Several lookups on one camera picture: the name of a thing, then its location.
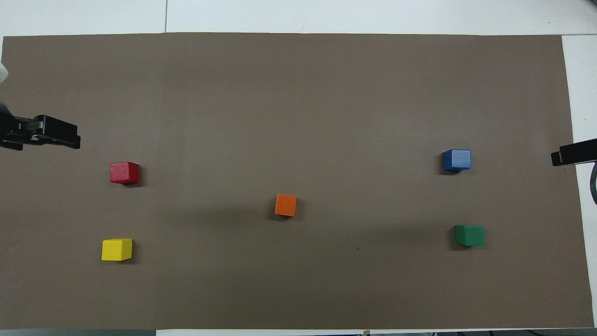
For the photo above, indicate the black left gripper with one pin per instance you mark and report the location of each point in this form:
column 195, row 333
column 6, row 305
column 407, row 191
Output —
column 14, row 130

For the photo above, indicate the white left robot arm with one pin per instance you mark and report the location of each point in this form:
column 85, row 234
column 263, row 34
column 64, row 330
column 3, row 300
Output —
column 3, row 73

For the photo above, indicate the orange wooden block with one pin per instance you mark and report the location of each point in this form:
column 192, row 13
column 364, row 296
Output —
column 285, row 205

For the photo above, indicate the green wooden block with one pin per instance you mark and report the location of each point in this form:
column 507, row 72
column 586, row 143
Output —
column 470, row 235

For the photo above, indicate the brown table mat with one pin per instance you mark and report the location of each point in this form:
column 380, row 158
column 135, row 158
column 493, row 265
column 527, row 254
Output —
column 298, row 116

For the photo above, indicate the blue wooden block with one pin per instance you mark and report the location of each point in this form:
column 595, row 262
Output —
column 457, row 160

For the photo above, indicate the yellow wooden block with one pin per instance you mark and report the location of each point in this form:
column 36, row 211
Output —
column 116, row 249

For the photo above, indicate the red wooden block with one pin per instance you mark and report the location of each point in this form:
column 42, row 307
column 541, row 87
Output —
column 124, row 172

